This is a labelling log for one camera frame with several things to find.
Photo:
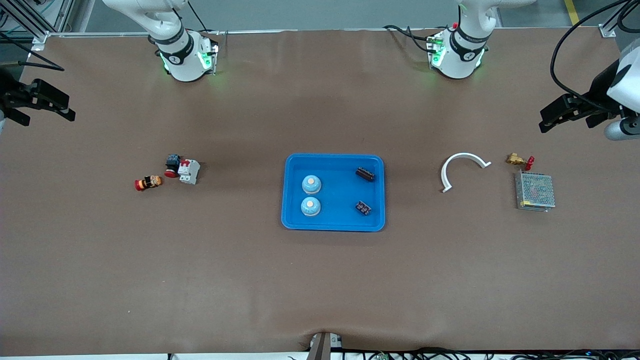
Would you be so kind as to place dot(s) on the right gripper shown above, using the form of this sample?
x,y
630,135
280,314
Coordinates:
x,y
9,93

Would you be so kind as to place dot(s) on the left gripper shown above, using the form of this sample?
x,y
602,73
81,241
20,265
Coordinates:
x,y
598,89

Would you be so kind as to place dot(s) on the long dark brown capacitor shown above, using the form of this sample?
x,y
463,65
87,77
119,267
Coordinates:
x,y
365,174

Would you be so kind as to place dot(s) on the short dark brown capacitor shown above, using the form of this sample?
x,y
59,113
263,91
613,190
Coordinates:
x,y
363,207

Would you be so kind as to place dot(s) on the blue desk bell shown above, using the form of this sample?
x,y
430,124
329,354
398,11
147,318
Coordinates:
x,y
311,184
310,206

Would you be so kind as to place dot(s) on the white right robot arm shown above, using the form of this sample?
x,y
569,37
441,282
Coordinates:
x,y
182,55

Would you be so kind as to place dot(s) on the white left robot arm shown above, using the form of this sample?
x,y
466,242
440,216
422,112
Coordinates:
x,y
457,55

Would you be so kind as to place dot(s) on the perforated metal power supply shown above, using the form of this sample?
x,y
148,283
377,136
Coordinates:
x,y
535,191

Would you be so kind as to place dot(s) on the white curved pipe clamp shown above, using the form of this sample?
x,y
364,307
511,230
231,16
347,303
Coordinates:
x,y
466,155

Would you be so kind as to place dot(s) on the red orange push button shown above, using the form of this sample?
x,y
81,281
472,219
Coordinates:
x,y
148,183

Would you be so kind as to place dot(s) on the red mushroom emergency stop button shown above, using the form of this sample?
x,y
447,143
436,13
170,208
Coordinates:
x,y
172,165

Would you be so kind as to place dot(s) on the white circuit breaker red switches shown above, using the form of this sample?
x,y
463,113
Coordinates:
x,y
189,171

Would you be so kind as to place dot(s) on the blue plastic tray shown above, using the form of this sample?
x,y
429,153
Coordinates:
x,y
335,195

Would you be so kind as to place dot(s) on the brown table mat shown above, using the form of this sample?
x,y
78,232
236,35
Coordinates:
x,y
320,280

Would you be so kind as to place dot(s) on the aluminium frame post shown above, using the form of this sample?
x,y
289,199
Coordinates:
x,y
607,31
40,36

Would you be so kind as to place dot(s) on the metal table edge bracket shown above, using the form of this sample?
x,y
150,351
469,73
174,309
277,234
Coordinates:
x,y
320,347

